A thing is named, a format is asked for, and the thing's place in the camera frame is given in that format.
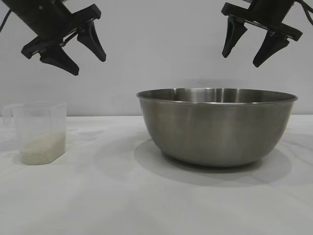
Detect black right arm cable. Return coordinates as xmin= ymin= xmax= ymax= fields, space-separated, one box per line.
xmin=301 ymin=0 xmax=313 ymax=25

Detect white rice grains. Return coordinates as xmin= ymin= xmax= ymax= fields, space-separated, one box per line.
xmin=20 ymin=131 xmax=67 ymax=165

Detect clear plastic measuring cup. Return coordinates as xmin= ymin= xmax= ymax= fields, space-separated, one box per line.
xmin=1 ymin=102 xmax=68 ymax=165

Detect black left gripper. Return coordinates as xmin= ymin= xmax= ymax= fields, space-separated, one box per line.
xmin=4 ymin=0 xmax=107 ymax=76

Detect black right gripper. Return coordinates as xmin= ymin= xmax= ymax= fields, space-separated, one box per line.
xmin=221 ymin=0 xmax=304 ymax=69

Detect stainless steel mixing bowl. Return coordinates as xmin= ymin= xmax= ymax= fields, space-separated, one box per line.
xmin=136 ymin=87 xmax=299 ymax=168

